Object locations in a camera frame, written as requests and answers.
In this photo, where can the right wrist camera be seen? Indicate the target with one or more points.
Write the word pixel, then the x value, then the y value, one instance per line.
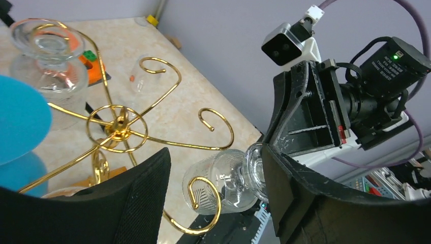
pixel 289 44

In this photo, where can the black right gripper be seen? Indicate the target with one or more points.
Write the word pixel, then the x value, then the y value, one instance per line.
pixel 309 113

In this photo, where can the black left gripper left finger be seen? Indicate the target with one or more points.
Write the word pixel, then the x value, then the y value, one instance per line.
pixel 124 209

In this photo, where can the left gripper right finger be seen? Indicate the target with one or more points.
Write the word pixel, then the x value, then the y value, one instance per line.
pixel 307 207

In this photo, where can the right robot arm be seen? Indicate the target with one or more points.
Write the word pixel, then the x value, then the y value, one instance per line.
pixel 375 95

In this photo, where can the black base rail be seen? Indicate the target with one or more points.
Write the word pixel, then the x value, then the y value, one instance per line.
pixel 241 227

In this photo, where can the orange tape dispenser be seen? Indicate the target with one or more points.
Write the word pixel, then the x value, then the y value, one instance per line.
pixel 89 59

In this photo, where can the blue plastic wine glass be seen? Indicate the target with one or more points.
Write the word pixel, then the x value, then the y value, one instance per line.
pixel 25 122

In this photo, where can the gold wire glass rack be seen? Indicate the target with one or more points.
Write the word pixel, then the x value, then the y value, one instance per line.
pixel 128 131

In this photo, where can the clear wine glass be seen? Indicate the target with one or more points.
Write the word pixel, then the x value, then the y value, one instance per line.
pixel 49 62
pixel 140 79
pixel 237 175

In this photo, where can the yellow corner clamp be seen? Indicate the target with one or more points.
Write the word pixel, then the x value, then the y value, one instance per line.
pixel 152 20

